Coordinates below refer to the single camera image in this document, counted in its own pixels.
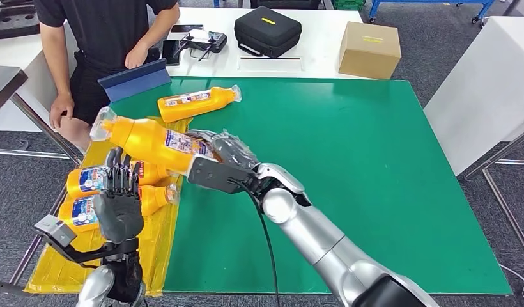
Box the yellow plastic sheet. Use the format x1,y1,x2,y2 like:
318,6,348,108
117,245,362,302
24,115,220,297

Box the brown cardboard box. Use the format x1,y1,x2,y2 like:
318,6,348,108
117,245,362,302
338,21,403,81

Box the black box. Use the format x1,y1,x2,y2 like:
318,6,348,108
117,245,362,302
250,0,323,10

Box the green plastic crate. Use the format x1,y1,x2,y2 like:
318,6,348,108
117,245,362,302
332,0,367,12

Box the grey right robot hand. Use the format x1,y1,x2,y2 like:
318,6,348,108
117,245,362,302
187,129,261,171

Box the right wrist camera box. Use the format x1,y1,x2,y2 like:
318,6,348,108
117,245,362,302
187,153,258,196

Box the black remote controller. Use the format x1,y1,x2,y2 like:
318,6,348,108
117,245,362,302
173,29,228,62

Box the orange detergent bottle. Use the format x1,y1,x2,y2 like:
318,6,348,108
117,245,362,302
57,183,181,233
66,160,181,199
157,84,243,123
89,106,219,175

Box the green table mat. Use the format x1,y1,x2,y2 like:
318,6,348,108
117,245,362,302
101,76,513,295

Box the person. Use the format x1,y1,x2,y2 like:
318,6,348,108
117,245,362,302
33,0,181,151

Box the blue metal cart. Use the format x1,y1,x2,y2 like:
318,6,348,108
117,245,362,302
369,0,497,25

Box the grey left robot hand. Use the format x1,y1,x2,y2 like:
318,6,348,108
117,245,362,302
93,146,145,246

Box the black smartphone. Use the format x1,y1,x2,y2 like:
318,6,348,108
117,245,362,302
161,39,181,67

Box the metal frame bar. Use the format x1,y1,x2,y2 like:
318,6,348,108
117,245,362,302
0,186,68,297
482,169,524,265

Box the grey side table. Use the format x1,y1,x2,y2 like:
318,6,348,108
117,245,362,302
0,65,84,166

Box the white side table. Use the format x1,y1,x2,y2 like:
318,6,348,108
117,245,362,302
422,16,524,177

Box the black carrying case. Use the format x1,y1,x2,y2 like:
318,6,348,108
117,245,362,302
234,6,303,59

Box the white desk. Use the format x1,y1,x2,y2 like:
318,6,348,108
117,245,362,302
0,7,371,132

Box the white desk cable cover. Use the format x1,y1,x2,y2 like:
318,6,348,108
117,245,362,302
236,55,305,73

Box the blue tablet case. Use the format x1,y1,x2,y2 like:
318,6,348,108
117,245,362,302
96,58,173,103

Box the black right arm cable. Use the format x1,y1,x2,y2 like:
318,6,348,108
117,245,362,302
227,178,282,307

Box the black foam tray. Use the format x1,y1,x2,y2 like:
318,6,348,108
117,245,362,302
0,0,40,40

